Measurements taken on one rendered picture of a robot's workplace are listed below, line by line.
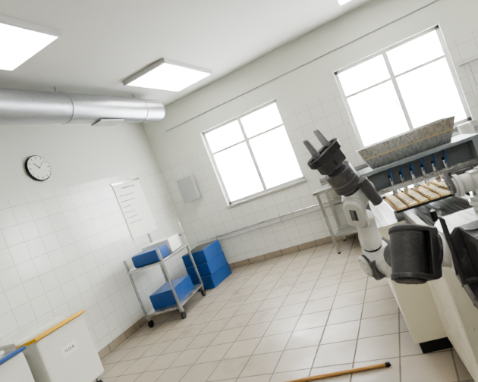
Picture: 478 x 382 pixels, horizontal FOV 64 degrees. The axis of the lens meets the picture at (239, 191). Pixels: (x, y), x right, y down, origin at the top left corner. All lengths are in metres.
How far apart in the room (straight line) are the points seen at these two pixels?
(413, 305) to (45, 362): 2.96
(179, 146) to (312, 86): 2.44
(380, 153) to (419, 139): 0.23
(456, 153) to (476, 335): 1.08
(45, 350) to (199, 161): 3.80
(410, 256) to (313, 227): 4.95
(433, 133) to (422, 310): 1.06
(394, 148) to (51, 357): 3.23
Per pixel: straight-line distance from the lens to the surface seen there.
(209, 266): 5.89
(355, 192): 1.22
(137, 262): 5.18
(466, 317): 1.93
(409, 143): 2.48
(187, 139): 6.55
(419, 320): 2.67
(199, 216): 6.66
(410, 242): 1.12
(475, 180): 1.16
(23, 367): 3.79
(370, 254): 1.39
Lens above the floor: 1.42
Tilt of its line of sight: 2 degrees down
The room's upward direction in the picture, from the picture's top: 21 degrees counter-clockwise
